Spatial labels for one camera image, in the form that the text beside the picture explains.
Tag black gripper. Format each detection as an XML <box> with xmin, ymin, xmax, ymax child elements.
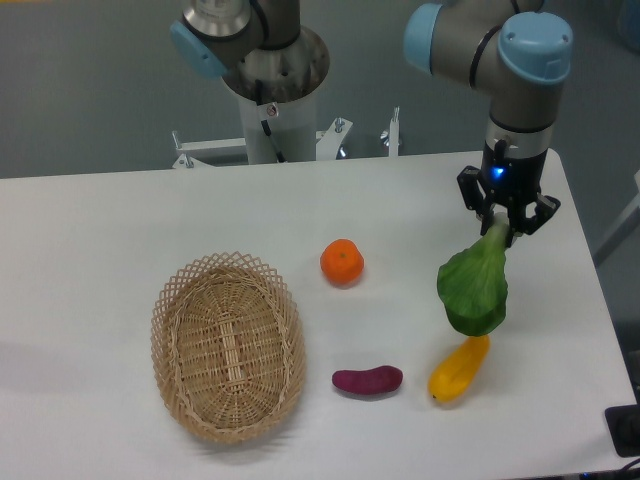
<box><xmin>456</xmin><ymin>124</ymin><xmax>561</xmax><ymax>248</ymax></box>

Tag green leafy vegetable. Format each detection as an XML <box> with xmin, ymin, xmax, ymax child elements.
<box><xmin>437</xmin><ymin>213</ymin><xmax>510</xmax><ymax>337</ymax></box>

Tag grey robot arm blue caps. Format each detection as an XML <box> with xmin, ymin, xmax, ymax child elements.
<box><xmin>170</xmin><ymin>1</ymin><xmax>573</xmax><ymax>239</ymax></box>

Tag orange tangerine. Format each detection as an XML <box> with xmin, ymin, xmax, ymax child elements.
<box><xmin>319</xmin><ymin>239</ymin><xmax>365</xmax><ymax>286</ymax></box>

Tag yellow pepper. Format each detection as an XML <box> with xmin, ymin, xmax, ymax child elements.
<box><xmin>427</xmin><ymin>335</ymin><xmax>491</xmax><ymax>403</ymax></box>

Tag purple sweet potato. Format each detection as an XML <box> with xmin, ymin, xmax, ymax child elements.
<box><xmin>331</xmin><ymin>365</ymin><xmax>404</xmax><ymax>396</ymax></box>

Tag black device at table edge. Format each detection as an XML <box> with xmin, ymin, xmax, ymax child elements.
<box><xmin>604</xmin><ymin>404</ymin><xmax>639</xmax><ymax>458</ymax></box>

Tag woven wicker basket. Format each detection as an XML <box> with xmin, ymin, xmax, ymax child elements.
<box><xmin>151</xmin><ymin>252</ymin><xmax>306</xmax><ymax>444</ymax></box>

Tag white metal base frame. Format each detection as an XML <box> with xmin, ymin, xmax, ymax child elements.
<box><xmin>172</xmin><ymin>106</ymin><xmax>402</xmax><ymax>169</ymax></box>

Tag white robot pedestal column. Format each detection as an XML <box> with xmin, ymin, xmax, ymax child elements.
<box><xmin>237</xmin><ymin>95</ymin><xmax>317</xmax><ymax>165</ymax></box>

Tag black cable on pedestal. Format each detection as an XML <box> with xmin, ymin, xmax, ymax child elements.
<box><xmin>254</xmin><ymin>79</ymin><xmax>288</xmax><ymax>164</ymax></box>

